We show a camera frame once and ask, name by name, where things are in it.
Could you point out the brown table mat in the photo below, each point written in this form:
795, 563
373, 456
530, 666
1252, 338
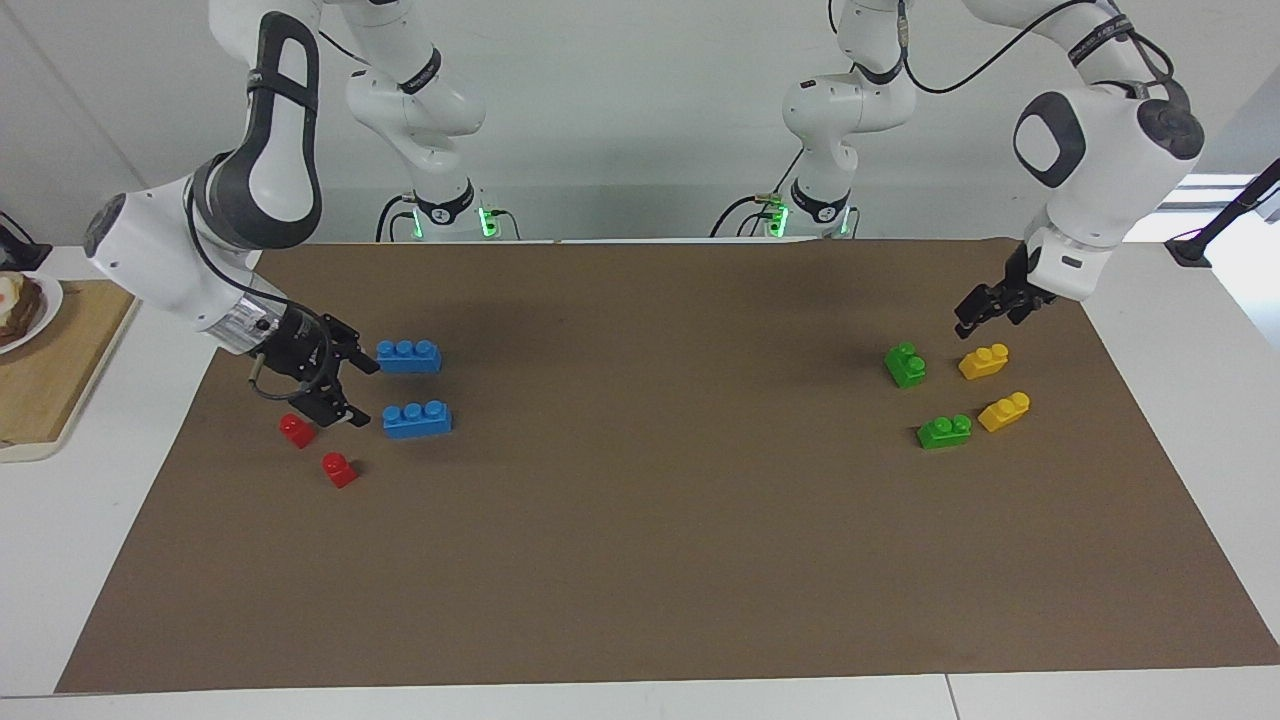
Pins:
640, 560

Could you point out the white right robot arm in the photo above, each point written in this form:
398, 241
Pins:
160, 270

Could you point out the yellow two-stud toy block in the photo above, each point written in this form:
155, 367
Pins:
983, 363
1003, 412

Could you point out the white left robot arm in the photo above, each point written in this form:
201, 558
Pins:
1110, 170

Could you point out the wooden cutting board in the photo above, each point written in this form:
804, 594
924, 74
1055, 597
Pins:
60, 380

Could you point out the black clamp stand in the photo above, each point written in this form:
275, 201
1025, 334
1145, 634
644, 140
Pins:
1225, 215

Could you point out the toast with egg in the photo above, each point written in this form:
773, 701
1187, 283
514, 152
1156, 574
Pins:
18, 308

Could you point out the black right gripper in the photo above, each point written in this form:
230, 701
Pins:
295, 345

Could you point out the white plate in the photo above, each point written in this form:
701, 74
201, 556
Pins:
50, 300

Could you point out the green two-stud toy block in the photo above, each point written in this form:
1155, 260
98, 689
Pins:
906, 368
944, 433

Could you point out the blue three-stud toy block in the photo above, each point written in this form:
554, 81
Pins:
408, 358
418, 422

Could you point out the red one-stud toy block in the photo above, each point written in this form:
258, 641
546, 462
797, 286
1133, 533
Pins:
297, 431
339, 471

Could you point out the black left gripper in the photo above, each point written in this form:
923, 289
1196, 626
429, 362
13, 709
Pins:
1022, 285

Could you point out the black device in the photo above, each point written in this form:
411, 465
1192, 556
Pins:
20, 250

